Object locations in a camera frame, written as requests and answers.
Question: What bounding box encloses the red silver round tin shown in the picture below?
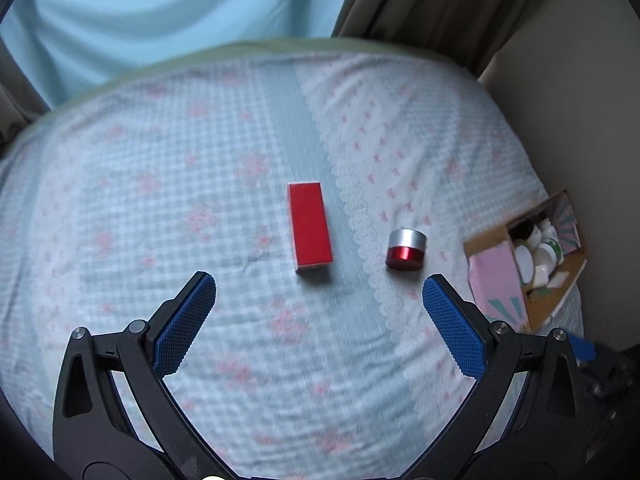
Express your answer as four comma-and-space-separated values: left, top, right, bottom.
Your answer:
385, 229, 427, 272

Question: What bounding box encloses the cardboard box pink lining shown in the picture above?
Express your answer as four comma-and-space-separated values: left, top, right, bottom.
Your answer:
464, 190, 587, 333

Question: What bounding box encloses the white plastic bottle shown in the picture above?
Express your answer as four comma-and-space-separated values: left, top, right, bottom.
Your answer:
538, 218, 559, 242

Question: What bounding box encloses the grey brown curtain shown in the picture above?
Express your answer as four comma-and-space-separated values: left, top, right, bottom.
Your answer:
332, 0, 528, 77

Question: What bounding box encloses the white jar green label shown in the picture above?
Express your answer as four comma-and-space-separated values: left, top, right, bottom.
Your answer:
534, 237, 564, 274

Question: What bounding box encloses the red rectangular box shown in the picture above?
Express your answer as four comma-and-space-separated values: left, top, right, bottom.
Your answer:
286, 182, 333, 272

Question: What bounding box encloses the white earbuds case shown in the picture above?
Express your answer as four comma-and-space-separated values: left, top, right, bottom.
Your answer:
530, 264, 553, 289

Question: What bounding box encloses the light blue curtain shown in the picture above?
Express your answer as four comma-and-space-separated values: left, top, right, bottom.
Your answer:
1, 0, 344, 107

